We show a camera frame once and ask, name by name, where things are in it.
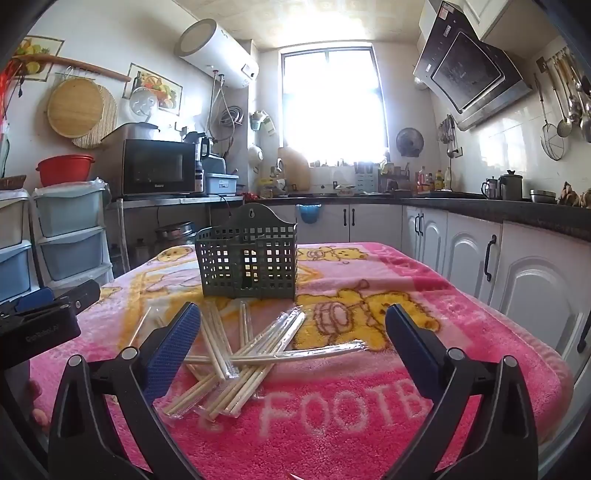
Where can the metal pot with lid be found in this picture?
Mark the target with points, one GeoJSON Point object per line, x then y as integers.
{"type": "Point", "coordinates": [138, 131]}

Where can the metal bowl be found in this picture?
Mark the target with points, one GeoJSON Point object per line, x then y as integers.
{"type": "Point", "coordinates": [542, 196]}

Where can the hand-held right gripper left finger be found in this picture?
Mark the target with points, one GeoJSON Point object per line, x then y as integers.
{"type": "Point", "coordinates": [173, 346]}

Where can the glass french press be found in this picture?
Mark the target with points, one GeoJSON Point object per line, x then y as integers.
{"type": "Point", "coordinates": [489, 189]}

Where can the long wooden rolling pin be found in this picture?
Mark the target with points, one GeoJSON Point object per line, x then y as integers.
{"type": "Point", "coordinates": [83, 65]}

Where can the set of chopsticks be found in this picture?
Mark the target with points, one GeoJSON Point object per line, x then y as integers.
{"type": "Point", "coordinates": [251, 357]}

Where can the dark metal kettle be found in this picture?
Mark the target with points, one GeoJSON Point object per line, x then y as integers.
{"type": "Point", "coordinates": [510, 187]}

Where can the green plastic utensil basket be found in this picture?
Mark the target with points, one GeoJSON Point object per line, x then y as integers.
{"type": "Point", "coordinates": [258, 244]}

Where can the black blender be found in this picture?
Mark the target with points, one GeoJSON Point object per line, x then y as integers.
{"type": "Point", "coordinates": [201, 147]}

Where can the black microwave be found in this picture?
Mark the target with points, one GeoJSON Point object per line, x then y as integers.
{"type": "Point", "coordinates": [157, 168]}

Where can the patterned ceramic bowl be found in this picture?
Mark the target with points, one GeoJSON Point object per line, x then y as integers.
{"type": "Point", "coordinates": [345, 189]}

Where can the row of hanging ladles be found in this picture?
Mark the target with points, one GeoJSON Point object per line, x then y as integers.
{"type": "Point", "coordinates": [570, 106]}

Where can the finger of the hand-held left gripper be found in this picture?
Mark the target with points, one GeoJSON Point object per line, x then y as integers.
{"type": "Point", "coordinates": [34, 299]}
{"type": "Point", "coordinates": [81, 295]}

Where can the stacked metal pots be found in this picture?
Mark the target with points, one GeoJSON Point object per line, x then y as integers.
{"type": "Point", "coordinates": [175, 233]}

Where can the round wooden board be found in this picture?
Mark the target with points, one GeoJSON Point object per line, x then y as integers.
{"type": "Point", "coordinates": [74, 108]}

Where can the pink printed blanket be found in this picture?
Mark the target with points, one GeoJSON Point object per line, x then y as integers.
{"type": "Point", "coordinates": [351, 415]}

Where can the wicker basket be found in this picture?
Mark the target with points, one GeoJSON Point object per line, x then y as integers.
{"type": "Point", "coordinates": [13, 182]}

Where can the round bamboo mat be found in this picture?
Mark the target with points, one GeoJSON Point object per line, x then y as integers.
{"type": "Point", "coordinates": [108, 124]}

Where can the metal shelf table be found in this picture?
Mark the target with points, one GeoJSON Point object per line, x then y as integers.
{"type": "Point", "coordinates": [180, 201]}

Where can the grey plastic box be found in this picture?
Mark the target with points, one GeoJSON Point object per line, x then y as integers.
{"type": "Point", "coordinates": [220, 183]}

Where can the hanging metal strainer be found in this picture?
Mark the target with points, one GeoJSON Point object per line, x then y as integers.
{"type": "Point", "coordinates": [553, 145]}

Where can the person's left hand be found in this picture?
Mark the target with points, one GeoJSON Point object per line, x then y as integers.
{"type": "Point", "coordinates": [37, 399]}

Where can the white lower cabinets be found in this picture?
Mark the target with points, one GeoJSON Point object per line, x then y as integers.
{"type": "Point", "coordinates": [461, 244]}

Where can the blue hanging bin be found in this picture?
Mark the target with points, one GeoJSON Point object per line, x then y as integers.
{"type": "Point", "coordinates": [309, 214]}

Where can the black kitchen counter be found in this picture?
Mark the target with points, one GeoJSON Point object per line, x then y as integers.
{"type": "Point", "coordinates": [461, 205]}

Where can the black range hood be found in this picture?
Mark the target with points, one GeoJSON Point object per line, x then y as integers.
{"type": "Point", "coordinates": [468, 74]}

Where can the dark wall fan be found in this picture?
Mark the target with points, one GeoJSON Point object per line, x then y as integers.
{"type": "Point", "coordinates": [410, 141]}

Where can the kitchen window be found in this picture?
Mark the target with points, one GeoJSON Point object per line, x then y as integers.
{"type": "Point", "coordinates": [332, 101]}

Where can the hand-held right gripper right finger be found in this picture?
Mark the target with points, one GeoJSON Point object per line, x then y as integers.
{"type": "Point", "coordinates": [411, 344]}

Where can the red plastic basin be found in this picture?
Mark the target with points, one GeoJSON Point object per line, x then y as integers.
{"type": "Point", "coordinates": [64, 168]}

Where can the teal knife block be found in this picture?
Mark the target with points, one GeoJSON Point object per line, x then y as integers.
{"type": "Point", "coordinates": [367, 180]}

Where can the beige plastic container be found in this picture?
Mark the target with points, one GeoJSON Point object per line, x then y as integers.
{"type": "Point", "coordinates": [295, 168]}

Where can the wall utensil holder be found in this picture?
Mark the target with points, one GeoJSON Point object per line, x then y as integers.
{"type": "Point", "coordinates": [261, 121]}

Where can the white upper cabinet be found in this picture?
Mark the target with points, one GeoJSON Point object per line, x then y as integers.
{"type": "Point", "coordinates": [498, 18]}

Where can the white water heater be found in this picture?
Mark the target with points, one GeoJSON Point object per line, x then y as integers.
{"type": "Point", "coordinates": [217, 50]}

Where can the hanging small utensils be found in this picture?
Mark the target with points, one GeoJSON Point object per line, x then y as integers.
{"type": "Point", "coordinates": [447, 131]}

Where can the row of oil bottles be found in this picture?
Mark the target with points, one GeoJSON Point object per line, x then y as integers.
{"type": "Point", "coordinates": [431, 180]}

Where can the fruit wall poster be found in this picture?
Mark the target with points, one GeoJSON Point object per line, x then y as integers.
{"type": "Point", "coordinates": [159, 85]}
{"type": "Point", "coordinates": [34, 50]}

